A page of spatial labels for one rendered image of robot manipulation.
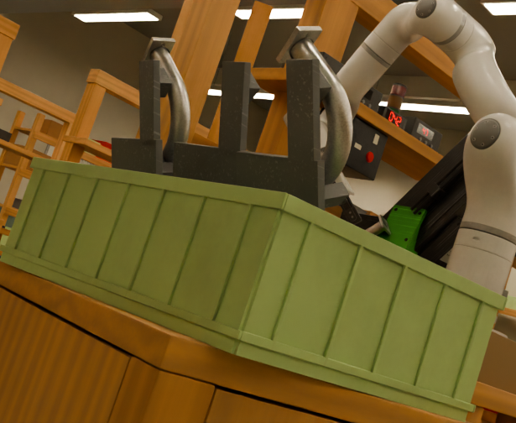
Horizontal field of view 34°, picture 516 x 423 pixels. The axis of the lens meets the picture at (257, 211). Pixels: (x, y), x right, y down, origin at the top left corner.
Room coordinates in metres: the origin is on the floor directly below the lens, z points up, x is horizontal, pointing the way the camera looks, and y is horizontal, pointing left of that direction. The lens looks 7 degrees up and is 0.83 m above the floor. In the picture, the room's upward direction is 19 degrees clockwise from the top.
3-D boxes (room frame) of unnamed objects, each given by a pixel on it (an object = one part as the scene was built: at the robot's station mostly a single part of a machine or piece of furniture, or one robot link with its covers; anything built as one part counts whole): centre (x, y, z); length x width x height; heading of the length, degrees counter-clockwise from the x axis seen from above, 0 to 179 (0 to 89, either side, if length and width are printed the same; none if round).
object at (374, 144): (2.60, -0.21, 1.42); 0.17 x 0.12 x 0.15; 131
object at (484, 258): (1.70, -0.46, 1.04); 0.19 x 0.19 x 0.18
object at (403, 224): (2.42, -0.42, 1.17); 0.13 x 0.12 x 0.20; 131
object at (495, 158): (1.67, -0.44, 1.25); 0.19 x 0.12 x 0.24; 131
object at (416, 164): (2.71, -0.26, 1.52); 0.90 x 0.25 x 0.04; 131
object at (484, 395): (1.70, -0.45, 0.83); 0.32 x 0.32 x 0.04; 42
